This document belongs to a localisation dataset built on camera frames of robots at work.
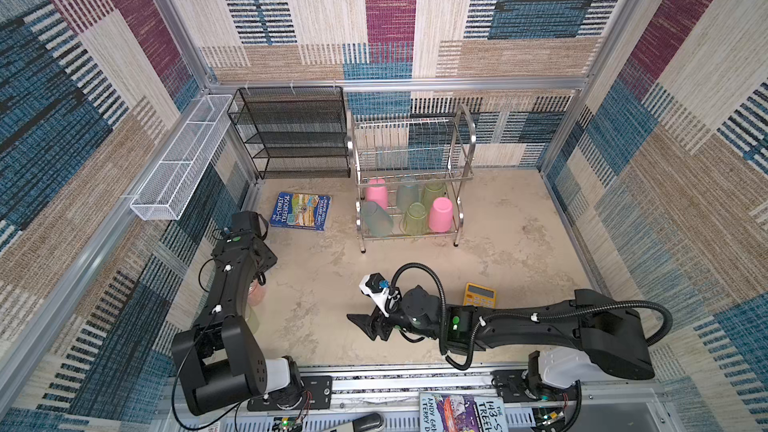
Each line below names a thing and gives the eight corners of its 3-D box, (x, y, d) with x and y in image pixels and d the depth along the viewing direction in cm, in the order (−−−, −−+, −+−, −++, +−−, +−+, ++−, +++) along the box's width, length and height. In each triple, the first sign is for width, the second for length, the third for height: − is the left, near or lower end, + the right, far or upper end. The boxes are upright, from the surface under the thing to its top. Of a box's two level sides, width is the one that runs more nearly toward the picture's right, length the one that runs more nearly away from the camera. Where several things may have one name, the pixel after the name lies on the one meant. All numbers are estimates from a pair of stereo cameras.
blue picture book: (272, 230, 106) (269, 225, 103) (282, 197, 115) (279, 191, 113) (326, 230, 106) (324, 225, 103) (331, 196, 115) (330, 191, 113)
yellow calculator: (463, 305, 89) (464, 302, 87) (465, 284, 93) (467, 281, 91) (493, 313, 87) (495, 310, 85) (495, 292, 91) (497, 289, 89)
